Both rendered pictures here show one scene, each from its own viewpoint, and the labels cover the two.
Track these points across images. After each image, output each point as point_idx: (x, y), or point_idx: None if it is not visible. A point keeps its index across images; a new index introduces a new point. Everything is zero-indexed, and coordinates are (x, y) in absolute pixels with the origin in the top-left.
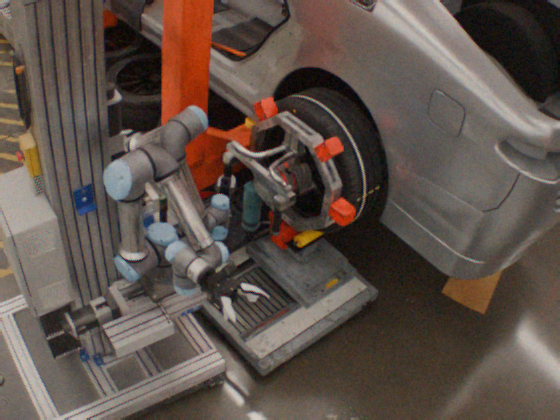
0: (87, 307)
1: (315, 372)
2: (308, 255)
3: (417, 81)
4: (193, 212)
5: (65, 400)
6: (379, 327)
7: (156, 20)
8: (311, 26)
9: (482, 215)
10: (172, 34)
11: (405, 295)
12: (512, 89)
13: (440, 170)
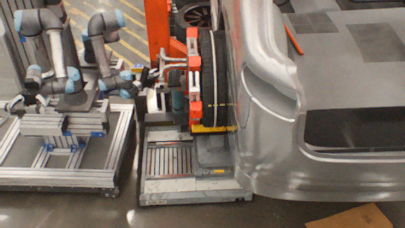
0: None
1: (172, 221)
2: (215, 148)
3: (231, 19)
4: (57, 55)
5: (12, 161)
6: (237, 219)
7: None
8: None
9: (240, 131)
10: None
11: (275, 210)
12: (269, 28)
13: (233, 91)
